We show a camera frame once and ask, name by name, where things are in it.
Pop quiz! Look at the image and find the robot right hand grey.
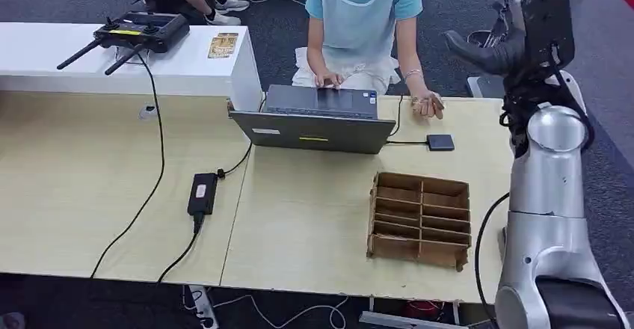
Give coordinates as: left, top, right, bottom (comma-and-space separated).
443, 0, 577, 83

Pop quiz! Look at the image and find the person's right hand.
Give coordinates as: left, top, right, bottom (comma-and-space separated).
314, 71, 345, 90

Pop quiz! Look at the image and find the person's left hand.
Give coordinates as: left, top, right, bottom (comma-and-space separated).
410, 90, 446, 121

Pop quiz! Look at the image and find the small black square drive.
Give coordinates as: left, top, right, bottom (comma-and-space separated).
426, 134, 456, 153

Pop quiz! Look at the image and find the grey laptop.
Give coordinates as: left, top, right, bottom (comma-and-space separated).
227, 84, 398, 156

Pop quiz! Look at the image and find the grey panel stand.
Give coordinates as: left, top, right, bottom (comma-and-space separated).
464, 75, 508, 99

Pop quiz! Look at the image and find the person at laptop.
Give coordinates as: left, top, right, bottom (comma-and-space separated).
292, 0, 446, 121

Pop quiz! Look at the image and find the yellow printed card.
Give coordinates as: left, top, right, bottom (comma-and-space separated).
207, 32, 240, 61

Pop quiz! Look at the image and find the wooden compartment card box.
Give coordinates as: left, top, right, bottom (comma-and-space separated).
366, 170, 473, 273

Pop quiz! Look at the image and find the white cabinet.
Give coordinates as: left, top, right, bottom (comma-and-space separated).
0, 22, 264, 113

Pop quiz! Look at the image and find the black power adapter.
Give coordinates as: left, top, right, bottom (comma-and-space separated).
186, 172, 219, 218

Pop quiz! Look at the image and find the black remote controller with antennas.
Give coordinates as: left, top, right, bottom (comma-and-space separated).
55, 10, 191, 77

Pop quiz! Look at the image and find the red object under desk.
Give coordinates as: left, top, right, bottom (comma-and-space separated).
401, 300, 446, 322

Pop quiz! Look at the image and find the grey metal desk foot bar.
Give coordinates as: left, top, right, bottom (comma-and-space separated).
358, 311, 470, 329

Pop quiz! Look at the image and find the white power strip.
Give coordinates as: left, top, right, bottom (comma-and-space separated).
186, 285, 219, 329

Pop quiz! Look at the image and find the black drive cable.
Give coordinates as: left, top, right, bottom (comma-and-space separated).
385, 96, 429, 146

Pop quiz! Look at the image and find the chrome stanchion post with base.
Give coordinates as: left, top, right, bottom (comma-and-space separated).
466, 16, 511, 50

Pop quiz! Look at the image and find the black adapter-to-laptop cable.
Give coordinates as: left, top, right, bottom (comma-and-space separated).
216, 141, 255, 179

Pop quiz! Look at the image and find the black arm loop cable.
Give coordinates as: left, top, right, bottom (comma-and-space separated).
473, 191, 511, 324

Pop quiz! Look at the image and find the long black controller cable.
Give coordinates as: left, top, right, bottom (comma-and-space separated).
89, 52, 167, 280

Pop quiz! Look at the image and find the black adapter mains cable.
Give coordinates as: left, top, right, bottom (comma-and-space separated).
156, 212, 206, 285

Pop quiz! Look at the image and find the white looping floor cable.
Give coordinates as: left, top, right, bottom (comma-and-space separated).
212, 294, 348, 329

